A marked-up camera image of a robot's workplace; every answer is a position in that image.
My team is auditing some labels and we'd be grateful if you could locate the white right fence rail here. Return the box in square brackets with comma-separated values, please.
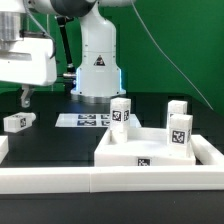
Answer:
[191, 135, 224, 166]

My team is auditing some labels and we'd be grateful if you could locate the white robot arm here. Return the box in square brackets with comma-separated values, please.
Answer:
[0, 0, 136, 108]

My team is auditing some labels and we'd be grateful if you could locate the grey cable right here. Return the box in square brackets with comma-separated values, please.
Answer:
[130, 0, 215, 111]

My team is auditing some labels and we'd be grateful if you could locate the white marker base plate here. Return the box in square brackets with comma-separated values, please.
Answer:
[55, 113, 141, 128]

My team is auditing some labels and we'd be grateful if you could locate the white square table top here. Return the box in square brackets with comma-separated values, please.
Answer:
[94, 128, 196, 167]

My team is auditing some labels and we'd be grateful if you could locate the white fence rail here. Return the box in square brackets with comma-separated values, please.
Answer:
[191, 135, 224, 166]
[0, 165, 224, 194]
[0, 136, 9, 164]

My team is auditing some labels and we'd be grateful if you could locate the white front fence rail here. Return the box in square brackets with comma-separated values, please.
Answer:
[0, 165, 224, 194]

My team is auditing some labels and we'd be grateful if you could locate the white left fence rail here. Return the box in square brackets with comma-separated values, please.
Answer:
[0, 136, 9, 164]

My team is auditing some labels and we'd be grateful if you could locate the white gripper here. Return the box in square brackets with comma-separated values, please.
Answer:
[0, 38, 57, 108]

